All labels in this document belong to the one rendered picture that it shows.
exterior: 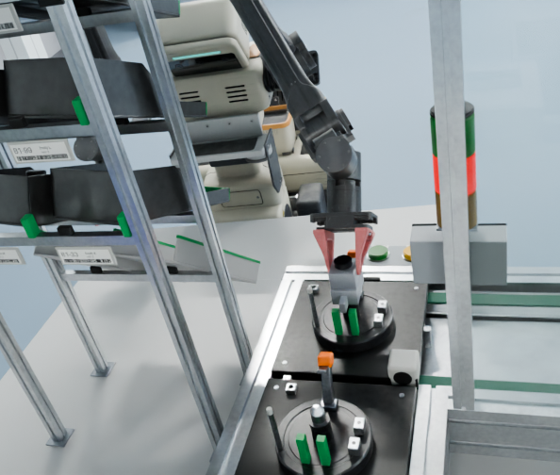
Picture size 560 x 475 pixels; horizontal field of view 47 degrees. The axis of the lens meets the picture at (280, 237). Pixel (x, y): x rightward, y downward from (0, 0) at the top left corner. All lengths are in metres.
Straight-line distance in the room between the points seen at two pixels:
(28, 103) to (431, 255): 0.56
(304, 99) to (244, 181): 0.75
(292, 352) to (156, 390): 0.31
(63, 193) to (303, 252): 0.72
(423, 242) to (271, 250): 0.76
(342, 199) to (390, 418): 0.35
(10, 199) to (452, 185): 0.62
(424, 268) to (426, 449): 0.26
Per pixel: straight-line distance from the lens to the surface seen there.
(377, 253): 1.30
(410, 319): 1.15
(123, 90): 0.91
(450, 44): 0.70
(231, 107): 1.72
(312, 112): 1.12
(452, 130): 0.75
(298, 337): 1.15
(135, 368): 1.37
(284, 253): 1.55
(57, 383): 1.42
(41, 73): 0.89
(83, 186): 0.95
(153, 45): 0.92
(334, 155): 1.00
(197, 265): 1.07
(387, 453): 0.96
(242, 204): 1.86
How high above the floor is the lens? 1.73
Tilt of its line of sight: 33 degrees down
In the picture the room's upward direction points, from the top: 13 degrees counter-clockwise
